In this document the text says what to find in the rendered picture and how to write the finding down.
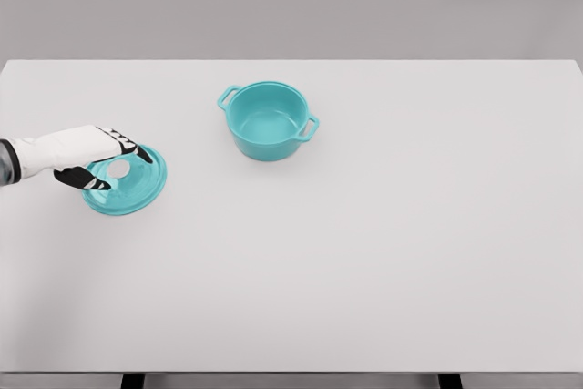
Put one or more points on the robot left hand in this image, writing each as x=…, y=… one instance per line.
x=86, y=145

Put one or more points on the teal pot lid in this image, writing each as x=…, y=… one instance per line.
x=132, y=184

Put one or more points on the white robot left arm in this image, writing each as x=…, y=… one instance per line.
x=27, y=154

